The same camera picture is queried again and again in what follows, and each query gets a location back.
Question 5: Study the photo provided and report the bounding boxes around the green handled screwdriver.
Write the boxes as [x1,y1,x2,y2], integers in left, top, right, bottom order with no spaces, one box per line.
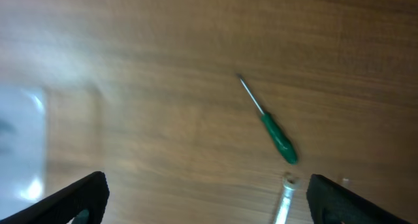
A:
[236,73,298,165]

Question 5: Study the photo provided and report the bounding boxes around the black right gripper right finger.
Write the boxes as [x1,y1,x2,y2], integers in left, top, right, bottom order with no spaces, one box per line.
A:
[306,174,408,224]

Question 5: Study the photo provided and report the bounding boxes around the clear plastic container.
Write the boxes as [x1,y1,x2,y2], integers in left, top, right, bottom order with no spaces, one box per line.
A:
[1,84,47,219]

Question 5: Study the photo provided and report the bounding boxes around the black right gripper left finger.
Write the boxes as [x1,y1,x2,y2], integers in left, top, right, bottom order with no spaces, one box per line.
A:
[1,171,110,224]

